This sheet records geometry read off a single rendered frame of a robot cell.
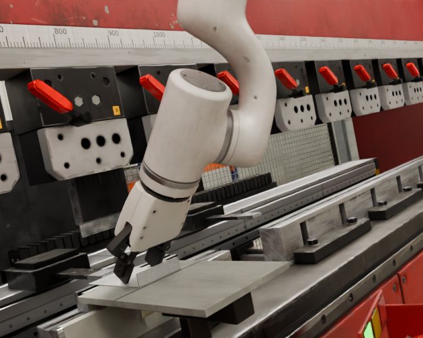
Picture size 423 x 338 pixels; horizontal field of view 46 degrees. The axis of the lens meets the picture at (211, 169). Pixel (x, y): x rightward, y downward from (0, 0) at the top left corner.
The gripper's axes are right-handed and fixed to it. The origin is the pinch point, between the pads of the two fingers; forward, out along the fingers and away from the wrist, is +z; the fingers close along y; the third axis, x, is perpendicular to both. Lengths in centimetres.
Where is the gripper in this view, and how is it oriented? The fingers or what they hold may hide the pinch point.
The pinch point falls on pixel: (139, 263)
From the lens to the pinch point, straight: 80.5
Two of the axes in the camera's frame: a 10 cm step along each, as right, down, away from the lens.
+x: 6.9, 5.5, -4.8
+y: -6.5, 1.7, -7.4
